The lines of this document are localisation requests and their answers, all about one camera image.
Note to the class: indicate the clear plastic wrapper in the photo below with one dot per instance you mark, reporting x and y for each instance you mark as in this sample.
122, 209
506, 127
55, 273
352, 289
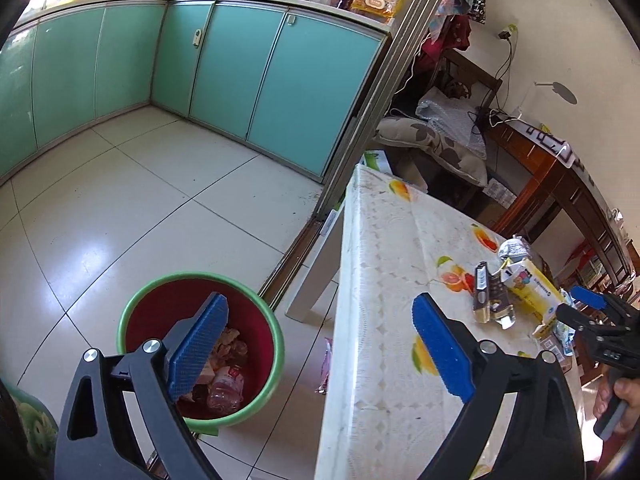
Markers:
222, 399

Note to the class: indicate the green white box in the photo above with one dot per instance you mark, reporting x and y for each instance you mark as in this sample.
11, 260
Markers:
377, 161

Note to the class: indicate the wooden desk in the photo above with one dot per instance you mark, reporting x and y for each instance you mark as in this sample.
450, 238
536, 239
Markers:
545, 180

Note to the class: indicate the person's right hand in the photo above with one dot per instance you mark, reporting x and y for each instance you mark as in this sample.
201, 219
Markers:
631, 400

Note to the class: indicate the reddish pink wrapper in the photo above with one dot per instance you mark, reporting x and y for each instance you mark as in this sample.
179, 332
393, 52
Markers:
326, 365

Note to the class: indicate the red bucket green rim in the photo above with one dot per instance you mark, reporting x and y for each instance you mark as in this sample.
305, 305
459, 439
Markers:
150, 310

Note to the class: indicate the teal lower kitchen cabinets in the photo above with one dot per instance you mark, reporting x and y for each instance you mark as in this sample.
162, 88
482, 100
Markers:
300, 85

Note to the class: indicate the dark wooden chair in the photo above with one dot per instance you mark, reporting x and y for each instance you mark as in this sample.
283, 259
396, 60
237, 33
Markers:
470, 70

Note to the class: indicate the fruit print tablecloth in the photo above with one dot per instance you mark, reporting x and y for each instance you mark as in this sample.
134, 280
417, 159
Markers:
390, 260

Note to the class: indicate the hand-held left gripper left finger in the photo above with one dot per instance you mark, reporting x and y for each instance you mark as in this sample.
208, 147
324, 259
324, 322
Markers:
200, 350

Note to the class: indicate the purple patterned white mat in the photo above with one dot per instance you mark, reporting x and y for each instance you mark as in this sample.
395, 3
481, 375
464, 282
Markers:
555, 147

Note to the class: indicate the white table leg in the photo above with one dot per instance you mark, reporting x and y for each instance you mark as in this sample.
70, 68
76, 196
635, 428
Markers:
315, 280

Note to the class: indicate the black white floral cloth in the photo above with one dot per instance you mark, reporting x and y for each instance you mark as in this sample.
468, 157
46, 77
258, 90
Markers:
479, 5

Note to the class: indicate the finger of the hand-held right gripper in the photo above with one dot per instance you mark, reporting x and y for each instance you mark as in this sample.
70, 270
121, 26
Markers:
590, 296
580, 321

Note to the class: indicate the leaf print pillow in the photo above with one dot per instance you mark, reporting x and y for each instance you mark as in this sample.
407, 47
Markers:
440, 150

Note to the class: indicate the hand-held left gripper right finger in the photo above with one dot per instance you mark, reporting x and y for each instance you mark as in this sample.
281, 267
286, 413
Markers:
445, 350

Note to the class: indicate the red garment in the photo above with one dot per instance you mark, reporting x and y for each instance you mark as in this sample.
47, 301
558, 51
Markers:
445, 40

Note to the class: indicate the person's printed clothing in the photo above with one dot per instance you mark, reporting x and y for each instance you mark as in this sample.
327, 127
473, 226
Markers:
30, 425

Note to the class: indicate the yellow white box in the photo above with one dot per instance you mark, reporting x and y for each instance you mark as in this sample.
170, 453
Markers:
535, 290

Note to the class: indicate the white blue wrapper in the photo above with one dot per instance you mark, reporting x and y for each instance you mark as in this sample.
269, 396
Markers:
565, 335

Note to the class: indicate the metal sliding door frame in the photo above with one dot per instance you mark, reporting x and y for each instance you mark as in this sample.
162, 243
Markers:
380, 90

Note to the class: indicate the wall charger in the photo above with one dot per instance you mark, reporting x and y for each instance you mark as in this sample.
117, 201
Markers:
505, 32

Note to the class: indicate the crumpled clear plastic bag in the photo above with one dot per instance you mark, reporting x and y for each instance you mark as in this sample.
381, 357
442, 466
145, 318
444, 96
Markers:
445, 115

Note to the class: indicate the brown cardboard box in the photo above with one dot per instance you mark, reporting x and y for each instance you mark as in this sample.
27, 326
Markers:
550, 349

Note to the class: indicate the pink heart snack bag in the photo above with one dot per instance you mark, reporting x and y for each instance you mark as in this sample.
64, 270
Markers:
225, 375

